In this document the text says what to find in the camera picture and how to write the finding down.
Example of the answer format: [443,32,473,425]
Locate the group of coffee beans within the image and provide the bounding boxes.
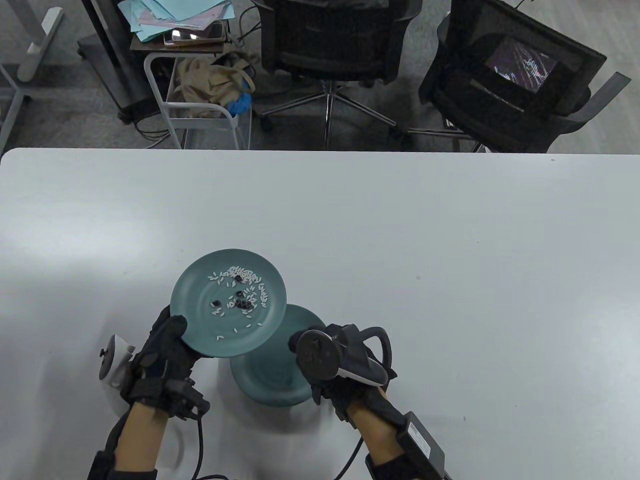
[212,270,256,308]

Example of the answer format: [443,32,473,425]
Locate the person's right hand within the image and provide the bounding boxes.
[289,324,401,426]

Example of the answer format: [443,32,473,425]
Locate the beige cloth bag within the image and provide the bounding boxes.
[174,56,256,118]

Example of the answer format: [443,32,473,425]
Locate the white desk leg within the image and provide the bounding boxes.
[0,62,33,146]
[15,0,66,83]

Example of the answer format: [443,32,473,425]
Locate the scattered white rice grains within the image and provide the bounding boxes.
[207,266,271,341]

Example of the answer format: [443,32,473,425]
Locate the grey right hand tracker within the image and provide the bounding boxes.
[295,325,393,388]

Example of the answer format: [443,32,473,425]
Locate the person's left forearm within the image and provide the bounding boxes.
[115,402,171,471]

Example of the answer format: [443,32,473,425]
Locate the teal plate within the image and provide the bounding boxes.
[170,248,288,359]
[230,303,328,407]

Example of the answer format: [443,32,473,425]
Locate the black glove cable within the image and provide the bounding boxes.
[192,417,226,480]
[340,437,365,480]

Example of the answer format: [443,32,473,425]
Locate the black left glove cable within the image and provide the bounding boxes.
[192,417,226,480]

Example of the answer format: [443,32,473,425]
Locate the white wire cart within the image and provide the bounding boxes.
[144,50,252,150]

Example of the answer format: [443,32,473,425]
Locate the person's left hand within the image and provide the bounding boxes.
[122,306,206,416]

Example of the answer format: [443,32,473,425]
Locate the black mesh office chair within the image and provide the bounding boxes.
[252,0,423,151]

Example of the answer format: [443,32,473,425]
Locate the stack of light blue papers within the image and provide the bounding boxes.
[117,0,236,42]

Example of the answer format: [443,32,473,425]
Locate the person's right forearm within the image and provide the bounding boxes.
[347,395,416,466]

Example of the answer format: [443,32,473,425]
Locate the black left wrist module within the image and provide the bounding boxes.
[167,380,211,420]

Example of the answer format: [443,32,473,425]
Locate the grey hand tracker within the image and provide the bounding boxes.
[99,334,137,401]
[295,325,393,388]

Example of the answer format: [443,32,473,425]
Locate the grey left hand tracker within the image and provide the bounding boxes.
[99,334,137,401]

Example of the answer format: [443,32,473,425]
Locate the brown side table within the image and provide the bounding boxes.
[130,35,226,55]

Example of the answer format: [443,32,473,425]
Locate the black right forearm sensor box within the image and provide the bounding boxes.
[397,411,446,480]

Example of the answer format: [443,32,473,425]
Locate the phone with shiny screen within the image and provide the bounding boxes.
[164,21,226,47]

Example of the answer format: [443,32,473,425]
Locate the black chair with grey armrest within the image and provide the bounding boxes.
[407,0,633,153]

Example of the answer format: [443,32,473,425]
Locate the black right glove cable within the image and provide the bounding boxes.
[340,437,365,480]

